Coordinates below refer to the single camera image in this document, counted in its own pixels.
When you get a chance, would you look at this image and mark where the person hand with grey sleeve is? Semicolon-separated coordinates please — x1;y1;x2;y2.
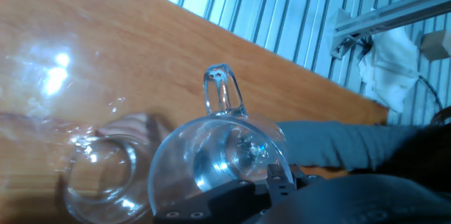
94;112;173;147

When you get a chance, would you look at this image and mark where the small clear glass cup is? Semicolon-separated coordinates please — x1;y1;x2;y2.
63;134;156;224

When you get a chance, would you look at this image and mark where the crumpled white tissue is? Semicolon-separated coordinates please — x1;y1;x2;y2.
357;26;420;114

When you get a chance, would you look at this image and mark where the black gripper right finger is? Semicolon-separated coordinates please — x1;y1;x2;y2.
266;163;323;204

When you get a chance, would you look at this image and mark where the frame post with metal foot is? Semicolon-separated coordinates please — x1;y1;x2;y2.
330;0;451;59

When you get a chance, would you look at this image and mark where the clear glass mug with handle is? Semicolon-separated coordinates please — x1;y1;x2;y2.
147;63;295;216

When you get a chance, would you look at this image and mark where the glossy wooden board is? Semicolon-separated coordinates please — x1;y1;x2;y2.
0;0;389;224

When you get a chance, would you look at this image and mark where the forearm in grey sleeve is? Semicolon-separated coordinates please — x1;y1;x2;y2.
276;120;420;172

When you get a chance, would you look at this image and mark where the small wooden block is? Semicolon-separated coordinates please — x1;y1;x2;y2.
419;29;451;61

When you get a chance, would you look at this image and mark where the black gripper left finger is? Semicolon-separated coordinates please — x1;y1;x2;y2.
153;180;272;224

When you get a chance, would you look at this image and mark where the person head dark hair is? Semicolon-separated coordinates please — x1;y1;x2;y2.
352;106;451;194

